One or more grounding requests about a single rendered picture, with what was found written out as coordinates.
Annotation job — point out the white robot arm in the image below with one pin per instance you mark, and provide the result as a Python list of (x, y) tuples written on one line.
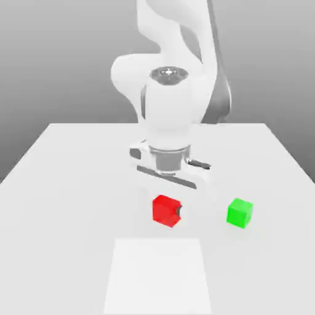
[(169, 110)]

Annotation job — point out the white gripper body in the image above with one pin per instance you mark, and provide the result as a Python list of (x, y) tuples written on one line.
[(172, 180)]

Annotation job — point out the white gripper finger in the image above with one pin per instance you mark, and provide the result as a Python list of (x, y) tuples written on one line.
[(183, 210)]

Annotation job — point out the small green cube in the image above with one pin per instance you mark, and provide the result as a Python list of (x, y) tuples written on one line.
[(238, 212)]

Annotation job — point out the small red cube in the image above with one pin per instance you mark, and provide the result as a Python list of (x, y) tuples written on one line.
[(163, 210)]

